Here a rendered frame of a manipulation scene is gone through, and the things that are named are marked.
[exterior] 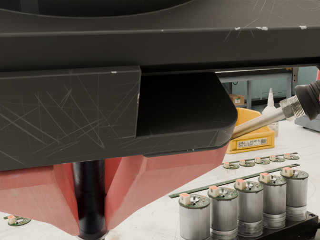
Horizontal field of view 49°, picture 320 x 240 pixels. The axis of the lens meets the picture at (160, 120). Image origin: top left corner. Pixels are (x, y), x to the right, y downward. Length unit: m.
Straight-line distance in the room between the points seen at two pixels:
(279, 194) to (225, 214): 0.06
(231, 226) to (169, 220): 0.11
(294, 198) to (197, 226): 0.11
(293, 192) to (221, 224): 0.08
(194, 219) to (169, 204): 0.15
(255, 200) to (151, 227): 0.12
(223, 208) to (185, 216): 0.03
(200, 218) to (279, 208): 0.09
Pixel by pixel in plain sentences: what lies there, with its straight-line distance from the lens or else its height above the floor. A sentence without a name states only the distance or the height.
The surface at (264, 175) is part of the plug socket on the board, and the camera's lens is 0.32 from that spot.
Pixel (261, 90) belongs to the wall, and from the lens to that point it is 6.22.
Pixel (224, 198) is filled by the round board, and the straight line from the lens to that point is 0.29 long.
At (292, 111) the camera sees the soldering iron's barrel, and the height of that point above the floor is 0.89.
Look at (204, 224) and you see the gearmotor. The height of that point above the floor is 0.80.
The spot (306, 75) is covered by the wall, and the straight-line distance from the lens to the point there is 6.49.
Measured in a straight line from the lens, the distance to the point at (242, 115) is 0.75.
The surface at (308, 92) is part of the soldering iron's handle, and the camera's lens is 0.24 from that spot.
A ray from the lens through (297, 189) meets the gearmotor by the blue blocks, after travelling 0.35.
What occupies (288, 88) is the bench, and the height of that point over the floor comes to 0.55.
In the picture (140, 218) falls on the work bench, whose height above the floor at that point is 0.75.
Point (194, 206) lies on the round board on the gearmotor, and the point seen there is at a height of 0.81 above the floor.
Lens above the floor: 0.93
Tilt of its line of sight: 11 degrees down
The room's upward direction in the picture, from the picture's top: 2 degrees counter-clockwise
